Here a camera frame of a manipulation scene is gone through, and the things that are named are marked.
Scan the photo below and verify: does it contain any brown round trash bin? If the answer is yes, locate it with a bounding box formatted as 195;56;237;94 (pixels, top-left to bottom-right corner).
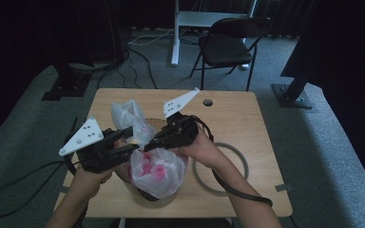
115;118;179;210

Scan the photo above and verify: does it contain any white desk frame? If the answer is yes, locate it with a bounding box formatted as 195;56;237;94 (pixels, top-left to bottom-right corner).
170;0;259;70

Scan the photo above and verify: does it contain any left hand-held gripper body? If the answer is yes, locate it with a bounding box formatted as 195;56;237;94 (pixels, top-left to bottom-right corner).
59;116;122;174

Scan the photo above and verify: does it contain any dark curtain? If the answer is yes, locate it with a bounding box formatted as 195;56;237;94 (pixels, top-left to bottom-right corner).
279;0;365;203
0;0;131;150

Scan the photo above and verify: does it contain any black stand with square base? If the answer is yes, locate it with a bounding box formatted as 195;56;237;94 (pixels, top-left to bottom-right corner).
41;60;93;102

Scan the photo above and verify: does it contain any person's left hand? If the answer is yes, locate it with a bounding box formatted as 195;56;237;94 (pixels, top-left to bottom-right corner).
72;166;118;199

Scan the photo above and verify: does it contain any left hand-held gripper black cable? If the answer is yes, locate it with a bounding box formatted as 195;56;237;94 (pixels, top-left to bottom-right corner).
0;117;88;228

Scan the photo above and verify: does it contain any grey round stand base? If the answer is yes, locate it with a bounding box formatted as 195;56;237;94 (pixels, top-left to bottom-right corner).
67;61;118;73

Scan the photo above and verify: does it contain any black floor cable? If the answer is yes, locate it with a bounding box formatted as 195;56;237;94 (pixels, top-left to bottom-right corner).
126;46;159;90
96;47;138;90

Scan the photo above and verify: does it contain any grey bin ring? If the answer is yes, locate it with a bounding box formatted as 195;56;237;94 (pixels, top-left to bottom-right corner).
192;142;250;195

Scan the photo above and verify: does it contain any black folding chair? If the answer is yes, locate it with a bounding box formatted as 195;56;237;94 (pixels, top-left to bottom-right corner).
188;16;272;92

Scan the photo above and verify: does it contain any black stand with slanted post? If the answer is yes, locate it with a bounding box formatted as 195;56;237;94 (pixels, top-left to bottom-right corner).
271;75;314;110

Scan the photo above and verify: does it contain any person's right hand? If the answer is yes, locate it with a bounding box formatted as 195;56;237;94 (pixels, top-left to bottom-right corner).
170;127;226;170

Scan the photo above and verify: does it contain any translucent white plastic bag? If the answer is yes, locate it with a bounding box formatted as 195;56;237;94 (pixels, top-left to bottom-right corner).
110;99;189;200

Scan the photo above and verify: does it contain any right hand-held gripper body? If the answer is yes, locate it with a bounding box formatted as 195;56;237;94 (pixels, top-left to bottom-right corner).
163;87;201;149

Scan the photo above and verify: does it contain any white floor cable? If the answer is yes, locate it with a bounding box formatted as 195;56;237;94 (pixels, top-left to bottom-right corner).
127;28;176;47

